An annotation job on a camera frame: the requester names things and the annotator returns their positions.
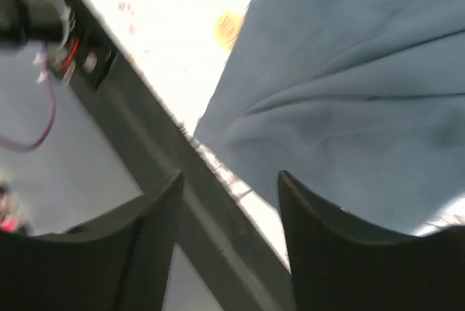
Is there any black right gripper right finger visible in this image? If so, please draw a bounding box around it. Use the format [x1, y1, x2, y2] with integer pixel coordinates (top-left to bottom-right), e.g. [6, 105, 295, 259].
[278, 171, 464, 310]

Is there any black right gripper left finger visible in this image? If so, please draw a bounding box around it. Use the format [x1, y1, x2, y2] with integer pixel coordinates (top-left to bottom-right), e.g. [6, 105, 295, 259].
[1, 172, 183, 311]

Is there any blue-grey t-shirt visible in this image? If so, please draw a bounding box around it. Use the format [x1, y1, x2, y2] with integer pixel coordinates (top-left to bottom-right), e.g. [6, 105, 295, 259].
[195, 0, 464, 234]

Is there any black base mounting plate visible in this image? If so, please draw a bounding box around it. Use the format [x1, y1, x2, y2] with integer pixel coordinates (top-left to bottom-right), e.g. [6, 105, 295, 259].
[0, 0, 295, 311]

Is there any floral patterned table mat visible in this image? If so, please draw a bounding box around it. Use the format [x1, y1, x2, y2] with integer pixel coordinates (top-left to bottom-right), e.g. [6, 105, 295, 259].
[85, 0, 288, 264]

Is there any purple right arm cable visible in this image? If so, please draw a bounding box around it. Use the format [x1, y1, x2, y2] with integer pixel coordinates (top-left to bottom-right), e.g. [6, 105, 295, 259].
[0, 44, 57, 152]

